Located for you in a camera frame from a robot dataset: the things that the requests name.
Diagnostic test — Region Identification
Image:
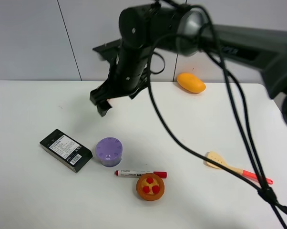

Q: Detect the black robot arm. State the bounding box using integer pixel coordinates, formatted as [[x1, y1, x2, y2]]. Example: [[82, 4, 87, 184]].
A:
[[90, 2, 287, 124]]

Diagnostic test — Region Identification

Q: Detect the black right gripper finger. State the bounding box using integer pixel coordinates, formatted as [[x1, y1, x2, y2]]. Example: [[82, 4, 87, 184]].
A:
[[96, 99, 112, 116]]

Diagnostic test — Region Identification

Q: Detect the purple lidded can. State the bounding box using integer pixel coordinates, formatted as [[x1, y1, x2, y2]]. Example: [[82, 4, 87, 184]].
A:
[[95, 137, 123, 167]]

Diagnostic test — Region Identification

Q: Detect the orange mango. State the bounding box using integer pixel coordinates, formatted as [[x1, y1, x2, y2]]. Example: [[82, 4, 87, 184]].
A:
[[177, 73, 206, 94]]

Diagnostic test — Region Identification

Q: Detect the black cable bundle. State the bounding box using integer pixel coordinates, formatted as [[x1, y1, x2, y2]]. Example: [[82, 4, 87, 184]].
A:
[[145, 0, 287, 229]]

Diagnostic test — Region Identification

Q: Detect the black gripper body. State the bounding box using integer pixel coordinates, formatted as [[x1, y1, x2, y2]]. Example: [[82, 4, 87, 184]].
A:
[[92, 40, 152, 99]]

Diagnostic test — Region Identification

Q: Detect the beige spatula red handle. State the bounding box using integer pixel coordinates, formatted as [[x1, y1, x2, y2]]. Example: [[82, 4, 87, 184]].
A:
[[205, 151, 274, 185]]

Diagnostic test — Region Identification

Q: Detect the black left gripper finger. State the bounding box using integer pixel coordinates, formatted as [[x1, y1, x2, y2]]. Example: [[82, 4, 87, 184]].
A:
[[90, 82, 108, 105]]

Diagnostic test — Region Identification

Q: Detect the fruit tart toy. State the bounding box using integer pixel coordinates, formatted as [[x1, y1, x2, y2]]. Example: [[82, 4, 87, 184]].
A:
[[136, 173, 165, 201]]

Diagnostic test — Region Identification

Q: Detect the red whiteboard marker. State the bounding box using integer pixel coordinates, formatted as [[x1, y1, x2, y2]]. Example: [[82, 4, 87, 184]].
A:
[[114, 170, 167, 178]]

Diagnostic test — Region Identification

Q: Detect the black box with label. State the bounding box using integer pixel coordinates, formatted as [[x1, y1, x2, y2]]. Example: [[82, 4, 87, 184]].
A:
[[40, 129, 93, 173]]

